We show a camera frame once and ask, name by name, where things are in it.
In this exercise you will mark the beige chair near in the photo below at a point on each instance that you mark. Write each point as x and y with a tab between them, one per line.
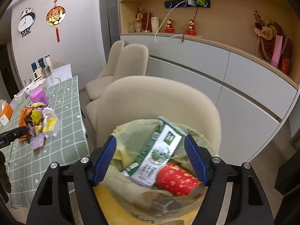
146	97

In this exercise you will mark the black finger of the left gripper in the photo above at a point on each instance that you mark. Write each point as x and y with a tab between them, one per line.
10	136

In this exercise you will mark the red paper cup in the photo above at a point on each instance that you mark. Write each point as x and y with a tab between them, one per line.
177	181

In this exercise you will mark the beige chair far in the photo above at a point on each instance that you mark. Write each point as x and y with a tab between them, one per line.
112	59

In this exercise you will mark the black power strip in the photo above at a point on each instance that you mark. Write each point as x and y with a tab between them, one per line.
187	3

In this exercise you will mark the red gold wall ornament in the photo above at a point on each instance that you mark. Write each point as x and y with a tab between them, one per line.
55	16

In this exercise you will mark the beige chair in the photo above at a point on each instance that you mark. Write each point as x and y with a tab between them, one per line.
112	59
133	61
146	97

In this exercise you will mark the pink tin box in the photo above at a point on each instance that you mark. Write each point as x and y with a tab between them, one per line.
38	95

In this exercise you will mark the flower bouquet red bag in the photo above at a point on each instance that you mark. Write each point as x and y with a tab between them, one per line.
274	45

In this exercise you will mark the green white milk carton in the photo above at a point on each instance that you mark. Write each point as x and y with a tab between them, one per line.
157	152

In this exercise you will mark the beige chair middle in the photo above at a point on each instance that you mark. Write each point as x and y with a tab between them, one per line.
133	61

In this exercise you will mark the yellow cushion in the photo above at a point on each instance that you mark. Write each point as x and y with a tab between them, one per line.
116	214

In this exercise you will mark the white bowl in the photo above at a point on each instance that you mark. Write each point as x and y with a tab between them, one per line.
41	83

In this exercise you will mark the cream cup on shelf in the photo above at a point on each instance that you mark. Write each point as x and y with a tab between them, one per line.
155	24

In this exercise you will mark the red figurine left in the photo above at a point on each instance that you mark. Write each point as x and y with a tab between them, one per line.
168	28

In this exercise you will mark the wooden shelf cabinet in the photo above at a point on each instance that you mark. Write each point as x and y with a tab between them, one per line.
254	99

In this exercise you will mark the orange white tissue box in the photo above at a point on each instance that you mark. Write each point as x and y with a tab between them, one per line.
6	112

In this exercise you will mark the white yellow toy chair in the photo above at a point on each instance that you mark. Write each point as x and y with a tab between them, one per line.
51	123

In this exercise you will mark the orange snack wrapper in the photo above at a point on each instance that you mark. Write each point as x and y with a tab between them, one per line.
25	111

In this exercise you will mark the white thermos bottle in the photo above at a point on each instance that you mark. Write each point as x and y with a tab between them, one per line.
48	62

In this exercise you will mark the pink wrapper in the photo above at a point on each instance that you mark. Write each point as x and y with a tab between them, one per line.
37	142

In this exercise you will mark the panda wall clock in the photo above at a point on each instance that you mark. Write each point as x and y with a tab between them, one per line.
26	21

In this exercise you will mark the yellow snack packet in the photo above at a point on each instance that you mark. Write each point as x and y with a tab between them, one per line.
36	116

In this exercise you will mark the red figurine right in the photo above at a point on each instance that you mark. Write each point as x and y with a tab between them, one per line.
190	30

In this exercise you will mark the yellow trash bag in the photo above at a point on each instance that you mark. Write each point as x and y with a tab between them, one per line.
149	204

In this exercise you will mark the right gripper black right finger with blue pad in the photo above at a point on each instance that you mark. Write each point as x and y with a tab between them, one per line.
248	202

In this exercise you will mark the red figurine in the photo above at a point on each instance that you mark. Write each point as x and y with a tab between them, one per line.
190	30
168	28

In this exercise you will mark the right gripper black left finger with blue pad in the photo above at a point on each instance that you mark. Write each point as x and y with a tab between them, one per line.
51	203

